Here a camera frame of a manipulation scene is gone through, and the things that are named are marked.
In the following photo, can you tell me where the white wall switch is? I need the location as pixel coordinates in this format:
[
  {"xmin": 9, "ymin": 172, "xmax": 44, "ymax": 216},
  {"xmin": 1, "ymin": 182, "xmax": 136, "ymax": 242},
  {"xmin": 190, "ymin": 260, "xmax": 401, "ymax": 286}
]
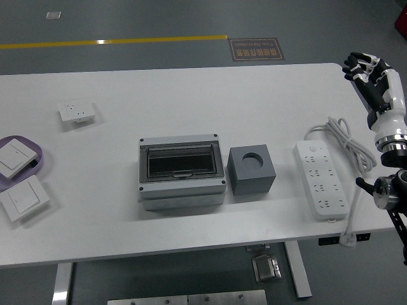
[
  {"xmin": 0, "ymin": 174, "xmax": 51, "ymax": 222},
  {"xmin": 0, "ymin": 139, "xmax": 44, "ymax": 180}
]

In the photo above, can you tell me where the red object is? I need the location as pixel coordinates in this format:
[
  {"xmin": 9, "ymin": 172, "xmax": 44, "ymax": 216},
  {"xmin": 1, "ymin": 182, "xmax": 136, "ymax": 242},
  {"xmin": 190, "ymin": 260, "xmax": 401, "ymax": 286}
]
[{"xmin": 394, "ymin": 6, "xmax": 407, "ymax": 36}]

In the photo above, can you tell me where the grey junction box clear lid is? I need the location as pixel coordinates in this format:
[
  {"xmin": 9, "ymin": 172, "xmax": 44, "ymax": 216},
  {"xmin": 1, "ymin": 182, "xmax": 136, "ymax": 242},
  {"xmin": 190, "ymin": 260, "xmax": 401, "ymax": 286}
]
[{"xmin": 138, "ymin": 132, "xmax": 228, "ymax": 211}]

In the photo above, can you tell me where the purple tray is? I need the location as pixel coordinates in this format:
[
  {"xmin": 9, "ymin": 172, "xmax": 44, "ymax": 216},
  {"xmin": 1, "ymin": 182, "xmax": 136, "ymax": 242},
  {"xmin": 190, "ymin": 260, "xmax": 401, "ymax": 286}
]
[{"xmin": 0, "ymin": 135, "xmax": 45, "ymax": 193}]

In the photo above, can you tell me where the white power cord with plug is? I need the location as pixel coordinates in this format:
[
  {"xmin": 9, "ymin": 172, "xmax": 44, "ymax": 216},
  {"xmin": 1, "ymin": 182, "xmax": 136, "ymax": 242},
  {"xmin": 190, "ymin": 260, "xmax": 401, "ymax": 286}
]
[{"xmin": 303, "ymin": 116, "xmax": 378, "ymax": 248}]

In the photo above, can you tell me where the white table leg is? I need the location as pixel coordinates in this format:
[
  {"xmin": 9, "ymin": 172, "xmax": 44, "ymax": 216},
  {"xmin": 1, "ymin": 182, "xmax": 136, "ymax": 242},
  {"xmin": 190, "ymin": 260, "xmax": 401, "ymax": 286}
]
[
  {"xmin": 52, "ymin": 262, "xmax": 74, "ymax": 305},
  {"xmin": 284, "ymin": 241, "xmax": 312, "ymax": 299}
]

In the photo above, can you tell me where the steel base plate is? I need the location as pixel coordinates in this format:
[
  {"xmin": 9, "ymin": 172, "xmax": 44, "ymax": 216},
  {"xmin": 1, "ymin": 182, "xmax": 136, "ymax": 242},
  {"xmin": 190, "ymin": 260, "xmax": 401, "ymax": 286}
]
[
  {"xmin": 187, "ymin": 289, "xmax": 268, "ymax": 305},
  {"xmin": 107, "ymin": 294, "xmax": 189, "ymax": 305}
]

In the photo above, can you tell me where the white power strip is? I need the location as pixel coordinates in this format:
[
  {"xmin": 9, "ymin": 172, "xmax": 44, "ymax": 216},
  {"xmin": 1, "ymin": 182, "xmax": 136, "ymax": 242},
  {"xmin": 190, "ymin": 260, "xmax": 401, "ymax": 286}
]
[{"xmin": 292, "ymin": 140, "xmax": 348, "ymax": 222}]

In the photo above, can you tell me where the grey cube with round hole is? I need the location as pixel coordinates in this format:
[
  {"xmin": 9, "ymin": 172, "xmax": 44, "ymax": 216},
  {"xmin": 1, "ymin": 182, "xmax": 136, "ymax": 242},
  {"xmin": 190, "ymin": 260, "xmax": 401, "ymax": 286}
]
[{"xmin": 227, "ymin": 144, "xmax": 276, "ymax": 196}]

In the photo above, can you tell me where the white wall socket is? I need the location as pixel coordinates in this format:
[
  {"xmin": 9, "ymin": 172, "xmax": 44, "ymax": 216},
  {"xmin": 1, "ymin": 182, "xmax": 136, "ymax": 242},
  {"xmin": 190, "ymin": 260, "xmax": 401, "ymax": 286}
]
[{"xmin": 57, "ymin": 101, "xmax": 97, "ymax": 124}]

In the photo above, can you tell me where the brown floor sign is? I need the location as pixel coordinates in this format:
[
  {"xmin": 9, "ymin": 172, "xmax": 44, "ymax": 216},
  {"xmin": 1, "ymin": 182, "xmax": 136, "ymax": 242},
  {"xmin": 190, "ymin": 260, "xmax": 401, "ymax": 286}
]
[{"xmin": 228, "ymin": 37, "xmax": 286, "ymax": 62}]

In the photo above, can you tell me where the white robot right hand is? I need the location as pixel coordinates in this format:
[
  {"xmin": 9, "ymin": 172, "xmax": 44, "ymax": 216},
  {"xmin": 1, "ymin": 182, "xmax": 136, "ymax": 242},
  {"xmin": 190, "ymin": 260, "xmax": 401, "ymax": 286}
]
[{"xmin": 341, "ymin": 51, "xmax": 407, "ymax": 142}]

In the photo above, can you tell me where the metal floor box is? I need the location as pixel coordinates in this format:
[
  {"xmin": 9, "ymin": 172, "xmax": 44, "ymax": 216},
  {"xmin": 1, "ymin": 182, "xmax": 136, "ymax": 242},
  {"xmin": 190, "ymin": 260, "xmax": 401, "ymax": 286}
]
[{"xmin": 252, "ymin": 254, "xmax": 282, "ymax": 283}]

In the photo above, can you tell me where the metal bracket under table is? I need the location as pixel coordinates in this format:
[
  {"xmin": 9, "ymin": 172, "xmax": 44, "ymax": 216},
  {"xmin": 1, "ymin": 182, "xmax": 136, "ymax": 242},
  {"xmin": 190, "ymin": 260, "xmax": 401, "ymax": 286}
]
[{"xmin": 245, "ymin": 243, "xmax": 271, "ymax": 253}]

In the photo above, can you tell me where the black table control panel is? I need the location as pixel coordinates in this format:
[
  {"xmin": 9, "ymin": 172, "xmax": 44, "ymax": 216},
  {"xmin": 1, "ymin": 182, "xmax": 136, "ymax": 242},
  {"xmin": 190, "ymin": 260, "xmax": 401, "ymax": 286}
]
[{"xmin": 319, "ymin": 233, "xmax": 371, "ymax": 247}]

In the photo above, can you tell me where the yellow floor tape line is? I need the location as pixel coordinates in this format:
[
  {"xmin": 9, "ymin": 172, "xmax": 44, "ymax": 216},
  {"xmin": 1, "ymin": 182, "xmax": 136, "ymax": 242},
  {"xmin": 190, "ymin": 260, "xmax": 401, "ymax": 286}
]
[{"xmin": 0, "ymin": 34, "xmax": 228, "ymax": 50}]

